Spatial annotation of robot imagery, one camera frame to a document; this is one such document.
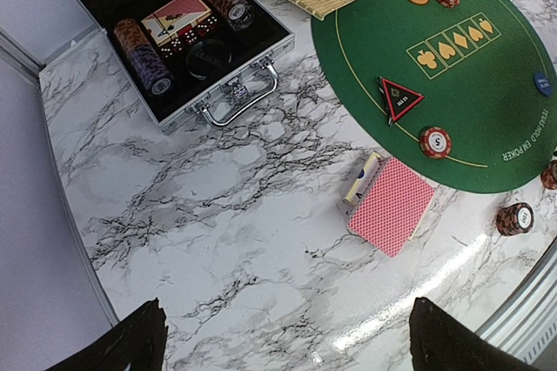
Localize black red triangular all-in marker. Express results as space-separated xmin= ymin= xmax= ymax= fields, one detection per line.
xmin=377 ymin=77 xmax=425 ymax=126

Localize boxed card deck in case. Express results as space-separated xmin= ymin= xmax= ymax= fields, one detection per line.
xmin=141 ymin=0 xmax=211 ymax=46

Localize aluminium front rail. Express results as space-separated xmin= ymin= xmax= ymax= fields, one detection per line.
xmin=476 ymin=246 xmax=556 ymax=364

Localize left chip row in case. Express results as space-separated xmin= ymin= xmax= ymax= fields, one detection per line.
xmin=113 ymin=18 xmax=175 ymax=96

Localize red dice in case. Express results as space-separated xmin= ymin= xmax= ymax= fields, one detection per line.
xmin=159 ymin=16 xmax=219 ymax=58

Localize chip row in case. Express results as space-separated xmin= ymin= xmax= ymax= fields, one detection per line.
xmin=113 ymin=18 xmax=175 ymax=96
xmin=207 ymin=0 xmax=254 ymax=31

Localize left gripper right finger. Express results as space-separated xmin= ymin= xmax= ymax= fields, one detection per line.
xmin=409 ymin=297 xmax=534 ymax=371

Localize black red 100 chip stack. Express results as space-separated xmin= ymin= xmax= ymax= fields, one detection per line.
xmin=495 ymin=202 xmax=534 ymax=236

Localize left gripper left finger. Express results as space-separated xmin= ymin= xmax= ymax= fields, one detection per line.
xmin=51 ymin=299 xmax=168 ymax=370

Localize round green poker mat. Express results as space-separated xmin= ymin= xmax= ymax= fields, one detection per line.
xmin=312 ymin=0 xmax=556 ymax=193

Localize black dealer button in case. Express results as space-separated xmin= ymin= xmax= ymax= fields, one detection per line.
xmin=185 ymin=39 xmax=232 ymax=80

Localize aluminium poker case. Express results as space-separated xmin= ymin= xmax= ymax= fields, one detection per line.
xmin=78 ymin=0 xmax=295 ymax=133

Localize red tan 5 chip stack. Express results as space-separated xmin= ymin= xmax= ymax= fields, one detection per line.
xmin=540 ymin=159 xmax=557 ymax=191

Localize red playing card deck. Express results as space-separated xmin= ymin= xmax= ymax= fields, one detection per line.
xmin=347 ymin=158 xmax=435 ymax=258

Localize right chip row in case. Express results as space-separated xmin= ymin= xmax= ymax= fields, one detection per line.
xmin=207 ymin=0 xmax=254 ymax=31

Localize playing card box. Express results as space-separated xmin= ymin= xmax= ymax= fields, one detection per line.
xmin=339 ymin=152 xmax=383 ymax=215

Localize left aluminium frame post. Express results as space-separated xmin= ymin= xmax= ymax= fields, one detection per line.
xmin=0 ymin=29 xmax=44 ymax=85

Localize blue small blind button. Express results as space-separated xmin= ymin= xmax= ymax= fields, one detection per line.
xmin=534 ymin=71 xmax=553 ymax=97

